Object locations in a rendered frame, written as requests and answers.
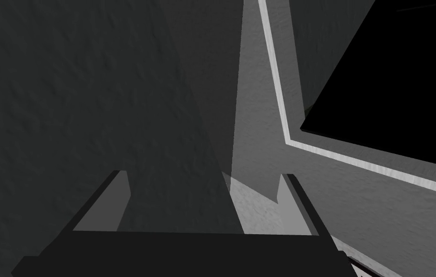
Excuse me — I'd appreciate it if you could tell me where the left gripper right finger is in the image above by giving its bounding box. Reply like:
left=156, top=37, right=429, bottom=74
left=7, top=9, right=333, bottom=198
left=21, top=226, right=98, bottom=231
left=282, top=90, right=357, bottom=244
left=277, top=173, right=321, bottom=237

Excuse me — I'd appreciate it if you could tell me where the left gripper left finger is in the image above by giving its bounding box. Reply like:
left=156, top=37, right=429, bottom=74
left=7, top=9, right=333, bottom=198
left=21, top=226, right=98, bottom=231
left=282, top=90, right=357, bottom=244
left=63, top=169, right=132, bottom=232

